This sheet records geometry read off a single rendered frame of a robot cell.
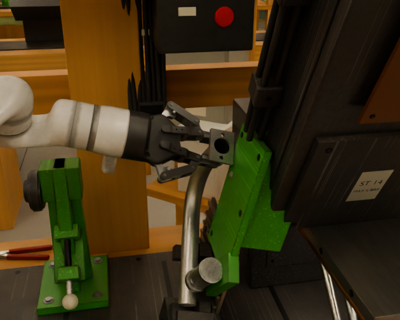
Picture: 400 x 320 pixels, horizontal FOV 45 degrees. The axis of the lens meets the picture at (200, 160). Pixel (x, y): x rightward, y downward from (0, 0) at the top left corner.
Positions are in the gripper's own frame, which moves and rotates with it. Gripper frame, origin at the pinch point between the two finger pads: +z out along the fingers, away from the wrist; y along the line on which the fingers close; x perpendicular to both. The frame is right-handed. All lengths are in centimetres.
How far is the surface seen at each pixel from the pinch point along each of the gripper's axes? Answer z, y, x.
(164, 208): 43, 51, 221
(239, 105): 8.3, 14.8, 10.0
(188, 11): -6.4, 23.1, -2.8
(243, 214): 3.1, -11.7, -6.5
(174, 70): -2.6, 26.2, 21.1
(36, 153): -44, 107, 314
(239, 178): 3.1, -5.6, -4.5
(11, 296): -27, -22, 36
